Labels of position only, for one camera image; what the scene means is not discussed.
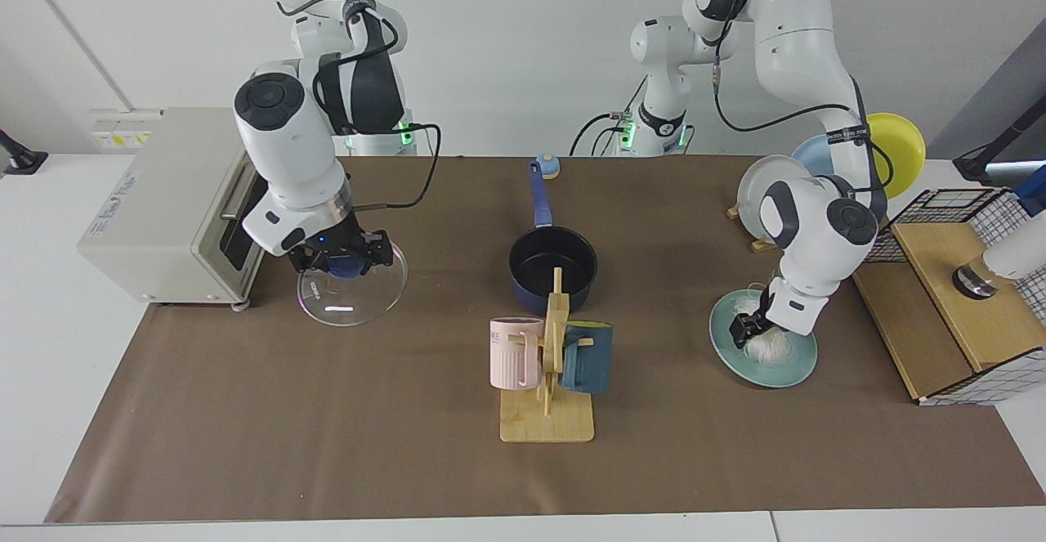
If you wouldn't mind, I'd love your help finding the white vermicelli bundle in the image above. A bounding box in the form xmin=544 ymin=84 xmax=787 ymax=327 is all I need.
xmin=731 ymin=289 xmax=795 ymax=365

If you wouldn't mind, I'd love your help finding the glass lid with blue knob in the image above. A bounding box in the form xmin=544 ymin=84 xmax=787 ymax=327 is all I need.
xmin=297 ymin=240 xmax=408 ymax=328

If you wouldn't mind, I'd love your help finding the pale green plate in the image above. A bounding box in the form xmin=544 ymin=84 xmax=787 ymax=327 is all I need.
xmin=709 ymin=289 xmax=819 ymax=388

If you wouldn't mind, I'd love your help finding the wooden plate rack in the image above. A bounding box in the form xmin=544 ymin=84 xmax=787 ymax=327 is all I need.
xmin=727 ymin=205 xmax=781 ymax=254

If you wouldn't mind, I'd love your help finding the white plate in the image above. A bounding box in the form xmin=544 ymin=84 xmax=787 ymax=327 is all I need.
xmin=736 ymin=155 xmax=814 ymax=234

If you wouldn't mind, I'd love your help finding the light blue plate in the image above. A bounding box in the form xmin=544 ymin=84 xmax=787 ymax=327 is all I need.
xmin=791 ymin=135 xmax=844 ymax=177

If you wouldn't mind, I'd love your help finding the yellow plate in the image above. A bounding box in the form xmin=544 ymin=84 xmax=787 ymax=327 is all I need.
xmin=865 ymin=113 xmax=927 ymax=199

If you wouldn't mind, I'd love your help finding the pale toaster oven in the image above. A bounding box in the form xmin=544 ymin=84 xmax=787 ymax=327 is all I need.
xmin=78 ymin=107 xmax=272 ymax=311

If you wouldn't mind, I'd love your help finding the dark teal cup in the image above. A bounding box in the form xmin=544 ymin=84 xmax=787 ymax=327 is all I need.
xmin=560 ymin=321 xmax=614 ymax=396

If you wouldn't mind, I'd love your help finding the pink ribbed cup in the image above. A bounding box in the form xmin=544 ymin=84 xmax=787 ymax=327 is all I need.
xmin=489 ymin=317 xmax=546 ymax=390

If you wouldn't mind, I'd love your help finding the brown table cloth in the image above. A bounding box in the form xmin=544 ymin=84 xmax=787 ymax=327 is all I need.
xmin=45 ymin=155 xmax=1046 ymax=524

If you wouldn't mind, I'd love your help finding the wooden cup stand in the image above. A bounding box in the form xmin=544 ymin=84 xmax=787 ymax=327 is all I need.
xmin=499 ymin=267 xmax=596 ymax=444

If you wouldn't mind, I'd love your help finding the black stand pole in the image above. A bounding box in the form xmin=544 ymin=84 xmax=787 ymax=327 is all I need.
xmin=952 ymin=92 xmax=1046 ymax=187

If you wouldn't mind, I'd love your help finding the white cylindrical fixture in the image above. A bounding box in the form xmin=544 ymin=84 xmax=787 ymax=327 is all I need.
xmin=952 ymin=231 xmax=1046 ymax=299

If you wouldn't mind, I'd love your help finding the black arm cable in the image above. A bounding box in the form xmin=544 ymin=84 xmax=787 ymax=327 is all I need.
xmin=276 ymin=0 xmax=442 ymax=210
xmin=713 ymin=0 xmax=893 ymax=195

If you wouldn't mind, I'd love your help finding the black pot with blue handle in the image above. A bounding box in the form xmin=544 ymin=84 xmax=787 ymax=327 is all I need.
xmin=507 ymin=160 xmax=599 ymax=316

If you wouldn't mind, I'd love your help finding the wire basket with wooden floor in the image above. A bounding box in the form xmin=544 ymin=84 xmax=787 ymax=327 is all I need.
xmin=847 ymin=188 xmax=1046 ymax=406

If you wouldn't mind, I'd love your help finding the white wall socket box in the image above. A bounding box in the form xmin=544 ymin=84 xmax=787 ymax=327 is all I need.
xmin=88 ymin=107 xmax=164 ymax=155

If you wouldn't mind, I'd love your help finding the black base cable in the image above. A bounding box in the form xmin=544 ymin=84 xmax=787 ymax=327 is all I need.
xmin=570 ymin=76 xmax=646 ymax=157

